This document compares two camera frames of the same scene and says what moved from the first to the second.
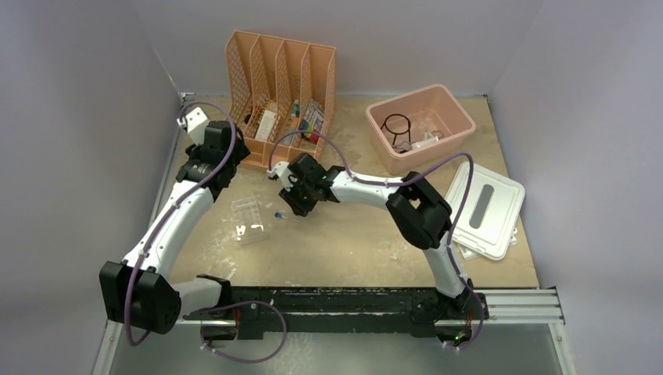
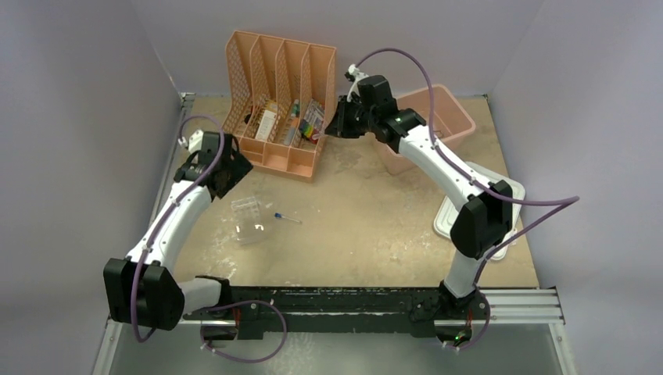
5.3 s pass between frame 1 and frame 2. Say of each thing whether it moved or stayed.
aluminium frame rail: stayed
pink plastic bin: stayed
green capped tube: stayed
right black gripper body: moved
